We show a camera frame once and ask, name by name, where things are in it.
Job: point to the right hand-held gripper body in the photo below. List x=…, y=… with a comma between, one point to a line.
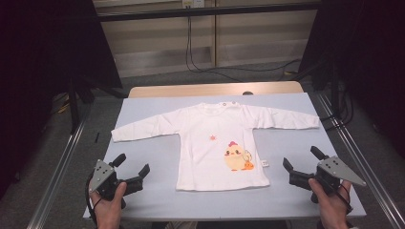
x=331, y=170

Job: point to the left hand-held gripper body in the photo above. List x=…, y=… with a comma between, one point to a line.
x=102, y=175

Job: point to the white baby shirt chick print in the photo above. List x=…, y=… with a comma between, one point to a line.
x=207, y=152

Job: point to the person's left hand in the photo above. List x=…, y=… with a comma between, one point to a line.
x=110, y=213

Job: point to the person's right hand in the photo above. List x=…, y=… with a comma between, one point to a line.
x=334, y=210

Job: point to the small black floor item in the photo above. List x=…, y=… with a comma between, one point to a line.
x=96, y=137

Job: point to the black metal stand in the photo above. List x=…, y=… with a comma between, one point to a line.
x=74, y=105
x=335, y=92

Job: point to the person's plaid clothing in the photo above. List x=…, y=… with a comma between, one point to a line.
x=180, y=225

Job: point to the dark round table grommet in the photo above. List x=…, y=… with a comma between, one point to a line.
x=247, y=93

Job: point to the wooden table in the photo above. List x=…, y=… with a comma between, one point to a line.
x=207, y=89

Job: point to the black curtain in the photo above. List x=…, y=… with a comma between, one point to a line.
x=38, y=79
x=372, y=63

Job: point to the black horizontal bar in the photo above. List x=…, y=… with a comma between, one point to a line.
x=207, y=12

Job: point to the aluminium floor rail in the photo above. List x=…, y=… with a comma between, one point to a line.
x=379, y=184
x=54, y=181

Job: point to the white wall outlet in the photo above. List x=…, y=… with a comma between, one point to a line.
x=193, y=3

